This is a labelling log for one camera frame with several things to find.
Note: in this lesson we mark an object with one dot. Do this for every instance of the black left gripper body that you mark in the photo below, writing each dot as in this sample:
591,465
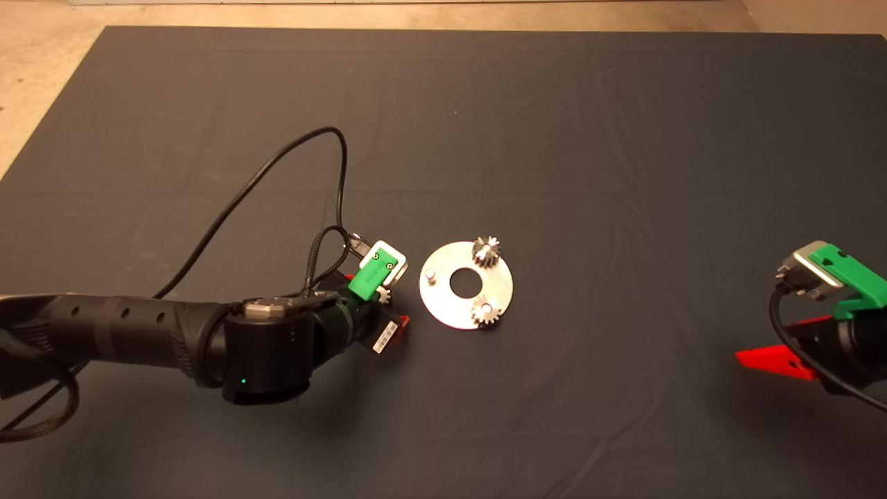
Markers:
357,322

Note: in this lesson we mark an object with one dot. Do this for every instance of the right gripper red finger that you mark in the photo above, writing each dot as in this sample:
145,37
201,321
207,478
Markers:
779,360
812,321

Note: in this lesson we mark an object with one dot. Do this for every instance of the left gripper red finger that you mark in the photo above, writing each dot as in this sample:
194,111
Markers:
402,321

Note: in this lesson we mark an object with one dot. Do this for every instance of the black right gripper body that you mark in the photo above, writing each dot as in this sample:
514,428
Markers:
838,350

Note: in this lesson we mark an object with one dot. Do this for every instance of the small steel planetary gear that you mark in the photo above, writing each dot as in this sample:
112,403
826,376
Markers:
478,319
485,258
383,296

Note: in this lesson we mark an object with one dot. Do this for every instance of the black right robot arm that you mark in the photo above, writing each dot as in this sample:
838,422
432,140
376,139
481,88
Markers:
874,346

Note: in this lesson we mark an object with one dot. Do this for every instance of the round metal carrier plate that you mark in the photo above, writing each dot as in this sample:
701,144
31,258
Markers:
443,308

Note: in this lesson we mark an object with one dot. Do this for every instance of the dark grey table cloth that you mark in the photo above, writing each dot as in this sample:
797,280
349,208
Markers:
554,104

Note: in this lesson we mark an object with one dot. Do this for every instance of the bright green camera mount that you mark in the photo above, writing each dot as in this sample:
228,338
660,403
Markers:
371,277
856,281

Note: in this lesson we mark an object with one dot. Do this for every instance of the small silver camera box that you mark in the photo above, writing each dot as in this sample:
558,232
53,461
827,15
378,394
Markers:
807,274
398,272

